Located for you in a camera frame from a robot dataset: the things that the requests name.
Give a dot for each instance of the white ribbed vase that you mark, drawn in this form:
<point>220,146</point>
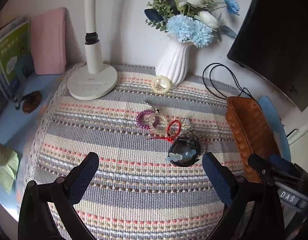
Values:
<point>172,62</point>

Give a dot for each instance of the blue curved board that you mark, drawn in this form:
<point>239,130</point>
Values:
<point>269,107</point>

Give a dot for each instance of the pale green cloth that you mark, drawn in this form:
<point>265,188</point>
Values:
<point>7,172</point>

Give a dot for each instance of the striped woven mat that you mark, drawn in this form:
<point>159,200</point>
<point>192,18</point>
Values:
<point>119,135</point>

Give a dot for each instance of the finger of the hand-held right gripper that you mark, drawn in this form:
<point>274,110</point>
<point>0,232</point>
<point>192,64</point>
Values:
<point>282,164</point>
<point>261,168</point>

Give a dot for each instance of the white desk lamp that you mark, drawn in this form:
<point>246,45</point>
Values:
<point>94,55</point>

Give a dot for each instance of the dark metal hairpin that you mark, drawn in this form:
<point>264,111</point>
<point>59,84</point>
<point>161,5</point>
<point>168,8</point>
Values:
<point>151,105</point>

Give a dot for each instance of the brown wicker basket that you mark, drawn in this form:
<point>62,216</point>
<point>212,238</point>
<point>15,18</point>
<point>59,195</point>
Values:
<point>251,130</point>

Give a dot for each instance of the pink folded cloth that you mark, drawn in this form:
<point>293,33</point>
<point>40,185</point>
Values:
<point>47,42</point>

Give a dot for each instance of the green cover book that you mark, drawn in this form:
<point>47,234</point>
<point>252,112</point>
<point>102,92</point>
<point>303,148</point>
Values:
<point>11,55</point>

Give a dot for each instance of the blue white artificial flowers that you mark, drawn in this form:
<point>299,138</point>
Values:
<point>186,27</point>

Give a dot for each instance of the black television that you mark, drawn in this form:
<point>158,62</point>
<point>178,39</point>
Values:
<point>276,30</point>

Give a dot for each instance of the light blue hair clip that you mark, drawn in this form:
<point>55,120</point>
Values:
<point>176,157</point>

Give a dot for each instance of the brown wooden dish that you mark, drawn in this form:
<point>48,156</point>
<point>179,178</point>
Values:
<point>31,102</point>

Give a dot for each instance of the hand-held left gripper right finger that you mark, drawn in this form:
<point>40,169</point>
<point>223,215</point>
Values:
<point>216,177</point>

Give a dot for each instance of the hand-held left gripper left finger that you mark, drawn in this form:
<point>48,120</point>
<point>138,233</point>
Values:
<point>87,175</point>

